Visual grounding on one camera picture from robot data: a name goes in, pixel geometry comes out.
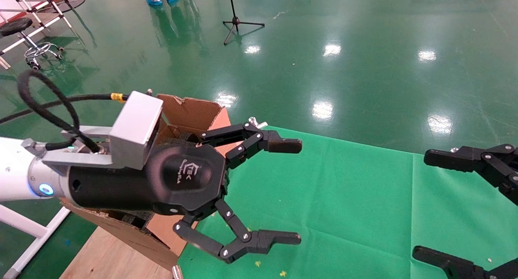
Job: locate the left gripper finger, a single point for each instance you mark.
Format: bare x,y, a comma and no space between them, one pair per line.
283,146
279,238

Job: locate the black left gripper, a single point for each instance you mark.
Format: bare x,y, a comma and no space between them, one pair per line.
162,186

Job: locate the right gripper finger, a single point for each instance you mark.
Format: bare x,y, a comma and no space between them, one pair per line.
457,267
445,160

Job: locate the large open cardboard carton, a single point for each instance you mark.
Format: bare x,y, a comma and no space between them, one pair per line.
190,109

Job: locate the silver binder clip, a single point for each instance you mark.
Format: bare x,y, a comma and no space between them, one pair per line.
455,150
255,120
177,272

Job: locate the green table cloth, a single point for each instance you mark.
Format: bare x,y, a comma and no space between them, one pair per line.
364,210

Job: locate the white scrap on floor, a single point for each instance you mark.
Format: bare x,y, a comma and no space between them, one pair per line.
279,15

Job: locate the black tripod stand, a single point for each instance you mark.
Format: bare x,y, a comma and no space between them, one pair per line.
236,22

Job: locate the black round stand base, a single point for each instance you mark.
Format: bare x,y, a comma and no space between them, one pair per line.
75,4

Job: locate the white tube rack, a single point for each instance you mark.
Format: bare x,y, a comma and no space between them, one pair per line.
57,7

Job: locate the black stool with chrome base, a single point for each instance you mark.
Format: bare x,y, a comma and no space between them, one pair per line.
16,26

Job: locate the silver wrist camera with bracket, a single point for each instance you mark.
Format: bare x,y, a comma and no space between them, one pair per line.
133,129

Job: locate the white metal tube frame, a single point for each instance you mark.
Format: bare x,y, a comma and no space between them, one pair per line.
20,223

